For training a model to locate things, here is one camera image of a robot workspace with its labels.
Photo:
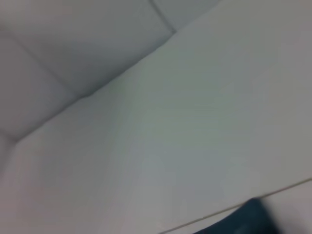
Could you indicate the teal blue t-shirt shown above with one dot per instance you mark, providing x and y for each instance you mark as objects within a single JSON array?
[{"x": 246, "y": 219}]

